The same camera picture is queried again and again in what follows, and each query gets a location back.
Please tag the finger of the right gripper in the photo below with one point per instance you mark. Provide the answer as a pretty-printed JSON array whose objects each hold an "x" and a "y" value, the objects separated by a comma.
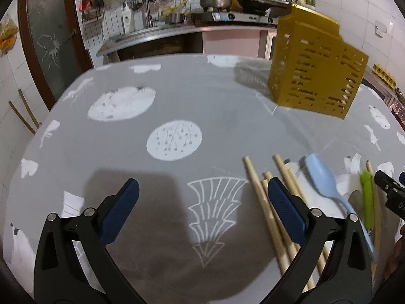
[
  {"x": 394, "y": 191},
  {"x": 402, "y": 178}
]

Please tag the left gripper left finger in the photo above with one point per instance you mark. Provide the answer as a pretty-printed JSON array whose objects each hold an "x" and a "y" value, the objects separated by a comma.
[{"x": 72, "y": 262}]

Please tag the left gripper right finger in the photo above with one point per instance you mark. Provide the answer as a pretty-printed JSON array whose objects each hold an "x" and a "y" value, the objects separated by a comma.
[{"x": 346, "y": 277}]

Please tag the green frog handle knife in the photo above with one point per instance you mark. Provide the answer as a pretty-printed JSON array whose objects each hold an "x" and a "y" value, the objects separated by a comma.
[{"x": 367, "y": 189}]

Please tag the wooden chopstick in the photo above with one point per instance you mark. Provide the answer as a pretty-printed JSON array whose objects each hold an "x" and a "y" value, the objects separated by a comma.
[
  {"x": 280, "y": 250},
  {"x": 377, "y": 218},
  {"x": 294, "y": 188},
  {"x": 290, "y": 247}
]

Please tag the light blue plastic spoon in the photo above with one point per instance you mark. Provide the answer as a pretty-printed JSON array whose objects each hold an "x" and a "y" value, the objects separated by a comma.
[{"x": 334, "y": 188}]

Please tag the person's right hand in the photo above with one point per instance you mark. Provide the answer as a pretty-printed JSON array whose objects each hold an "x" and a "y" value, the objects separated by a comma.
[{"x": 396, "y": 257}]

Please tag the yellow egg tray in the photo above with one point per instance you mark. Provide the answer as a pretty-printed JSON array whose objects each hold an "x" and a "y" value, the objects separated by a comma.
[{"x": 384, "y": 76}]

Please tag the yellow plastic utensil holder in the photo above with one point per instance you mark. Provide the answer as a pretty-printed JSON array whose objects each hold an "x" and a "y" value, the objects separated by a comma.
[{"x": 313, "y": 68}]

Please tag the grey patterned tablecloth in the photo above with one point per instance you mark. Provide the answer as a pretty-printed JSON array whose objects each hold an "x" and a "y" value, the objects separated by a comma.
[{"x": 181, "y": 125}]

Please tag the gas stove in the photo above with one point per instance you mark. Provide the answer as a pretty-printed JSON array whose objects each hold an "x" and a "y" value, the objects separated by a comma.
[{"x": 232, "y": 17}]

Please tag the black wok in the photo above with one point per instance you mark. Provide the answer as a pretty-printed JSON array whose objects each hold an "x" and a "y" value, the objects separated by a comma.
[{"x": 255, "y": 6}]

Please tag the dark wooden door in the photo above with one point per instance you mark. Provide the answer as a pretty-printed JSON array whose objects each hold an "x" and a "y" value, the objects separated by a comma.
[{"x": 53, "y": 45}]

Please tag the white soap bottle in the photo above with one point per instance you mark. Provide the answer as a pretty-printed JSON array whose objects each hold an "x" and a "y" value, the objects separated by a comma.
[{"x": 127, "y": 19}]

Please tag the steel sink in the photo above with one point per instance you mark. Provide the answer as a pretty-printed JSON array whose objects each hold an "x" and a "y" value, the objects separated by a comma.
[{"x": 148, "y": 33}]

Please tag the white wall switch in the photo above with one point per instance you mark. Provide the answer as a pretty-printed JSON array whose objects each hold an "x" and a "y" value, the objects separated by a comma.
[{"x": 380, "y": 28}]

